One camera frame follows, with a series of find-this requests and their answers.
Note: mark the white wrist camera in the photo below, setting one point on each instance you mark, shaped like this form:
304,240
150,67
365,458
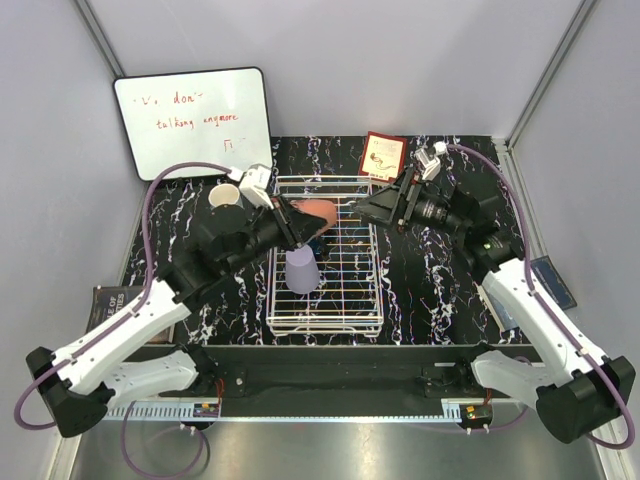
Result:
254,186
428,160

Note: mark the light blue paperback book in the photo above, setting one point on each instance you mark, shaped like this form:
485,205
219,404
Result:
502,317

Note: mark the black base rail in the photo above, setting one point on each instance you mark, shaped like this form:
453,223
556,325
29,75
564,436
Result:
249,371

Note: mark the dark blue ceramic mug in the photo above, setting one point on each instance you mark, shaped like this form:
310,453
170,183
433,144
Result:
318,247

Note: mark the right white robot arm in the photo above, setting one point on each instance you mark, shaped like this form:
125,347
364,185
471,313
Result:
578,388

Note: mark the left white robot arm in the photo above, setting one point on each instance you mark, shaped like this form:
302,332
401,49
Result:
81,382

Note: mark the dark Tale of Two Cities book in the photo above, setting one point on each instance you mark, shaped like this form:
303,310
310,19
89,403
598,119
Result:
109,300

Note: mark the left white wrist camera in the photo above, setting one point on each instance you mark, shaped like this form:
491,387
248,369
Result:
254,186

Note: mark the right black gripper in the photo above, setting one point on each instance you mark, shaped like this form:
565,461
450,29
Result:
392,205

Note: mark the dark blue book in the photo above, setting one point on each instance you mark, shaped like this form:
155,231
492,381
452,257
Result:
553,282

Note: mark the white dry-erase board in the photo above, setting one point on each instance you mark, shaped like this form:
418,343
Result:
215,117

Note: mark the white slotted cable duct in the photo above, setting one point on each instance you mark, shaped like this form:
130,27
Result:
390,407

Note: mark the light blue ceramic mug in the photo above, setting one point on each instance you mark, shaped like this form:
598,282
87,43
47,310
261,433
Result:
225,194

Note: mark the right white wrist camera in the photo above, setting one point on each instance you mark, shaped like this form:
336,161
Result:
428,160

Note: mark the white wire dish rack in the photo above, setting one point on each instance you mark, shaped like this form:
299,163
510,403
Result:
348,299

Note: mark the salmon pink floral mug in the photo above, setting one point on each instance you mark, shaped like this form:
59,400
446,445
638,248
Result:
320,208

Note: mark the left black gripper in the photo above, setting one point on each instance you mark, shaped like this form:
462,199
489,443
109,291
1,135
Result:
296,227

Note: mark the lavender plastic cup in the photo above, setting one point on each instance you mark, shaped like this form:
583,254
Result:
301,270

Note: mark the red and cream book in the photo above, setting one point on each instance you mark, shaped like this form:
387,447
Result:
383,158

